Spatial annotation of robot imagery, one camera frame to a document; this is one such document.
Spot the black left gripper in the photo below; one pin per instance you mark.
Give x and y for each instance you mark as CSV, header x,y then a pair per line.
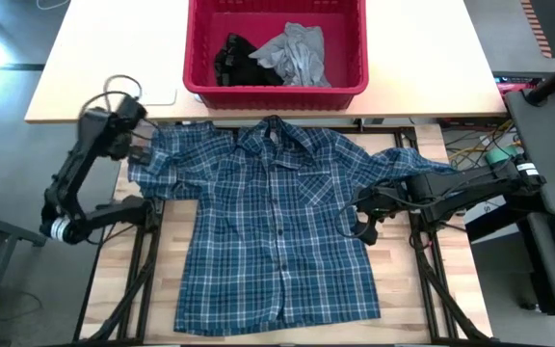
x,y
121,142

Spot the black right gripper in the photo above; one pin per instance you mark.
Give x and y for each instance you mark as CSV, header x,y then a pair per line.
x,y
383,200

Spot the blue plaid button shirt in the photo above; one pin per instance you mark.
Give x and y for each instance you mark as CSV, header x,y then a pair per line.
x,y
277,231

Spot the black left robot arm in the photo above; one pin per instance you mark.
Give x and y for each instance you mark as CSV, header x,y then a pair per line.
x,y
70,183

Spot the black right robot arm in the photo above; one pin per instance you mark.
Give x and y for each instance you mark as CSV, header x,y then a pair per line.
x,y
475,185

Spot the red plastic laundry bin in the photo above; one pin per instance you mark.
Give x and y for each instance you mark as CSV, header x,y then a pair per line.
x,y
195,48

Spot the white rectangular pad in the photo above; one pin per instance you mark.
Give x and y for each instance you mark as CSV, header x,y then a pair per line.
x,y
162,98

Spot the black garment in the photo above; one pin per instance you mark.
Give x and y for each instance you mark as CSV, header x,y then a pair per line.
x,y
241,65

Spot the light wood side table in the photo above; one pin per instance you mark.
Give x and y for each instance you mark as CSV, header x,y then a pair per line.
x,y
427,58

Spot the grey garment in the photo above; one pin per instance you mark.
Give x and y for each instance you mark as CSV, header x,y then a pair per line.
x,y
297,53

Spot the black operator desk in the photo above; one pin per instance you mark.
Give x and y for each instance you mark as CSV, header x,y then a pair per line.
x,y
547,144

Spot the red electronic device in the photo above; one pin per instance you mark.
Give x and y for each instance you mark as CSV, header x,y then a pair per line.
x,y
513,87

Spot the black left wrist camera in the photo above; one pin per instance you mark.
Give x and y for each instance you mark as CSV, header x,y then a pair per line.
x,y
131,110

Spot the black aluminium table frame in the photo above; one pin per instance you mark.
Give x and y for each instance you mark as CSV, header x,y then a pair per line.
x,y
427,279

